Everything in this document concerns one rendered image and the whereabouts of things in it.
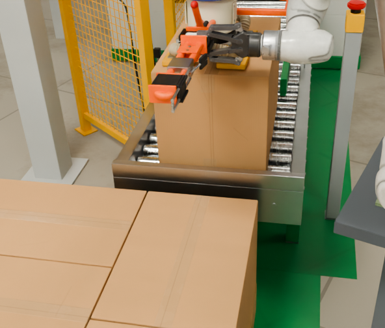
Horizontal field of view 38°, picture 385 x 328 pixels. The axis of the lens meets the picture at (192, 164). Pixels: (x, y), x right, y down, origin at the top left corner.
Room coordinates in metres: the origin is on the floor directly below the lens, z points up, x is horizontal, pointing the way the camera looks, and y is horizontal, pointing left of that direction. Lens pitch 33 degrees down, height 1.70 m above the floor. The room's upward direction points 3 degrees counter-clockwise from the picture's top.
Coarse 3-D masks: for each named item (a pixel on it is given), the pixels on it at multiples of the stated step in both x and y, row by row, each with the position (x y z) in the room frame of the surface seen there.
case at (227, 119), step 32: (160, 64) 1.81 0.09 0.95; (256, 64) 1.76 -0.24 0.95; (192, 96) 1.71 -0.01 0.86; (224, 96) 1.69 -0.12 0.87; (256, 96) 1.67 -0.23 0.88; (160, 128) 1.74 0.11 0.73; (192, 128) 1.72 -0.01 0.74; (224, 128) 1.69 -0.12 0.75; (256, 128) 1.66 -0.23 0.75; (160, 160) 1.74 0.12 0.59; (192, 160) 1.72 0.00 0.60; (224, 160) 1.69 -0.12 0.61; (256, 160) 1.66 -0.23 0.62
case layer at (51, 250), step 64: (0, 192) 1.66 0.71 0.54; (64, 192) 1.64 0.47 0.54; (128, 192) 1.62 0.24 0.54; (0, 256) 1.31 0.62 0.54; (64, 256) 1.30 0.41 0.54; (128, 256) 1.28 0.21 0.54; (192, 256) 1.26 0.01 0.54; (256, 256) 1.52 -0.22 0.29; (0, 320) 1.05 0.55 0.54; (64, 320) 1.04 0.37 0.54; (128, 320) 1.03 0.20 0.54; (192, 320) 1.02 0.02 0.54
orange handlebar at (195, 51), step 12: (240, 12) 1.92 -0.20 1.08; (252, 12) 1.91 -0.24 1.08; (264, 12) 1.90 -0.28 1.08; (276, 12) 1.89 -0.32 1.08; (180, 48) 1.57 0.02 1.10; (192, 48) 1.56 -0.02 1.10; (168, 72) 1.41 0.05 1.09; (180, 72) 1.41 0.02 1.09; (156, 96) 1.28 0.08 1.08; (168, 96) 1.27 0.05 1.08
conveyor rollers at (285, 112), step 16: (240, 0) 3.83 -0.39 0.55; (256, 16) 3.52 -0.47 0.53; (272, 16) 3.49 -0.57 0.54; (288, 80) 2.50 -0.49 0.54; (288, 96) 2.32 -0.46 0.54; (288, 112) 2.15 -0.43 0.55; (288, 128) 2.05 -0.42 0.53; (272, 144) 1.89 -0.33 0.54; (288, 144) 1.88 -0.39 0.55; (144, 160) 1.83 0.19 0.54; (272, 160) 1.80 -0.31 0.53; (288, 160) 1.78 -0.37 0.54
